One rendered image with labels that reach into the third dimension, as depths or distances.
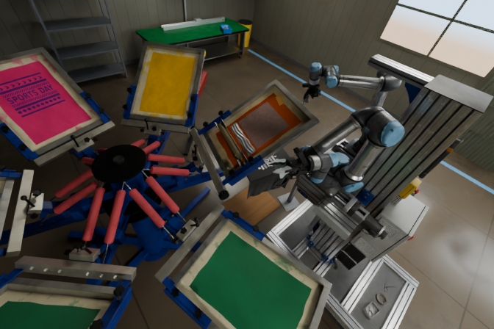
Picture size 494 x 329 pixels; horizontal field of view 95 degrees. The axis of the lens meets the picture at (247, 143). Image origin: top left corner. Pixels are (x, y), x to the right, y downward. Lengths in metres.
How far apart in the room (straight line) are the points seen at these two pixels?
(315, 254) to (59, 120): 2.56
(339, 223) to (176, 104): 1.65
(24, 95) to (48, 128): 0.30
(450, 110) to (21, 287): 2.15
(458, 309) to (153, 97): 3.62
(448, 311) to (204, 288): 2.54
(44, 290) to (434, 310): 3.16
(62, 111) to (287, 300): 2.12
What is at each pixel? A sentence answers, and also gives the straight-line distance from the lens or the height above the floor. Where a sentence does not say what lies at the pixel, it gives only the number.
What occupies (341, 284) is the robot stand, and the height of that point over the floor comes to 0.21.
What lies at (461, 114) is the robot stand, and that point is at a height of 1.98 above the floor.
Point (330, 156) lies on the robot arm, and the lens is 1.22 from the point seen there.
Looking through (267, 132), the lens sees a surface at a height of 1.35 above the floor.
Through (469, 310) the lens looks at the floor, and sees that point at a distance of 3.57.
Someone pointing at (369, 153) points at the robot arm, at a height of 1.70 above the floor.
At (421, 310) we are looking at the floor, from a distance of 3.22.
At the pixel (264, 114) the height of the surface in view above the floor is 1.39.
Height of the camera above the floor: 2.49
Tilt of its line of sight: 44 degrees down
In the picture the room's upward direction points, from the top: 9 degrees clockwise
